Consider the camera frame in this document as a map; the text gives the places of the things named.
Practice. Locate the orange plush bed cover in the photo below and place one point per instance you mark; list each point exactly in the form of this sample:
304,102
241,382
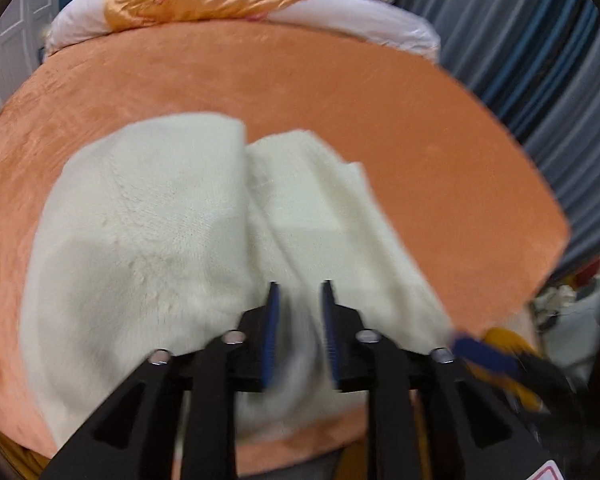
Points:
469,205

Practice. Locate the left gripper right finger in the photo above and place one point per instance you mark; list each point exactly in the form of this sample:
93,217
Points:
428,417

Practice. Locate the cream knit cardigan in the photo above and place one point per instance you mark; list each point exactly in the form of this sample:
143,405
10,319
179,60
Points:
162,234

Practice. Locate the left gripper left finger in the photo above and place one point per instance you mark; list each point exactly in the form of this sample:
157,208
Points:
176,414

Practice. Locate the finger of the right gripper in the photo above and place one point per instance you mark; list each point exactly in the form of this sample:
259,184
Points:
486,356

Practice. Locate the blue grey curtain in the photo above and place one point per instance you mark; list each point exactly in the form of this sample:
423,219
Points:
535,64

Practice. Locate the white wardrobe with red tags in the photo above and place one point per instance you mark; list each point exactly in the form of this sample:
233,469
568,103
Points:
22,30

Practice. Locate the white pillow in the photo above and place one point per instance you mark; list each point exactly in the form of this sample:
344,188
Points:
374,21

